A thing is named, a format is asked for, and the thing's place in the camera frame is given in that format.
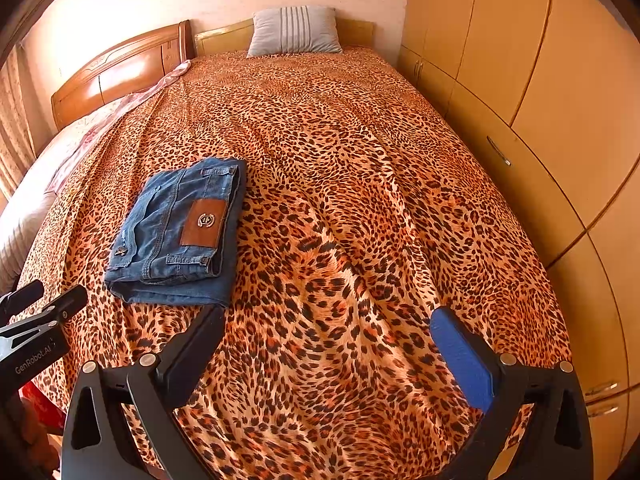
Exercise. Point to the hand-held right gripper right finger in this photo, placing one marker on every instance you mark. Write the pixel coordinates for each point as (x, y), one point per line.
(462, 355)

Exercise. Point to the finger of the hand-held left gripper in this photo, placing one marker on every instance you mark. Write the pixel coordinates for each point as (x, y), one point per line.
(25, 292)
(65, 302)

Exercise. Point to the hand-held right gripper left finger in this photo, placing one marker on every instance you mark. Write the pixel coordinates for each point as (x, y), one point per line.
(195, 350)

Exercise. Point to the blue denim pants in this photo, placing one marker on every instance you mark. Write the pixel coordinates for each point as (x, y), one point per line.
(165, 220)

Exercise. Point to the red bag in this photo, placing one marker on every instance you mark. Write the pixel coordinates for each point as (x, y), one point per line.
(42, 405)

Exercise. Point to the white quilt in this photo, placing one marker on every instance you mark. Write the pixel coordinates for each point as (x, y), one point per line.
(25, 220)

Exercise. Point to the patterned curtain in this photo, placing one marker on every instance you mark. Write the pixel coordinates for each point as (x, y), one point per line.
(15, 125)

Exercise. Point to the pink floral bed sheet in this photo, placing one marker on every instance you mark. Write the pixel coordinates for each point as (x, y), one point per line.
(85, 135)

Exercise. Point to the leopard print blanket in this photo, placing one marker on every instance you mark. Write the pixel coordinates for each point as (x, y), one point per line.
(350, 185)

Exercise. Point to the brown wooden headboard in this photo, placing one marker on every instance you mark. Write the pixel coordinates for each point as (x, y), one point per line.
(125, 70)

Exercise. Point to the yellow wooden wardrobe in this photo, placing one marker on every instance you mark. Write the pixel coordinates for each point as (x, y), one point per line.
(550, 85)

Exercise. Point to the light wooden headboard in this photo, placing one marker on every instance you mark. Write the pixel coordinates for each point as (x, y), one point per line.
(220, 37)

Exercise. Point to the grey striped pillow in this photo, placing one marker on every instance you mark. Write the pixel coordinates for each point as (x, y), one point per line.
(295, 30)

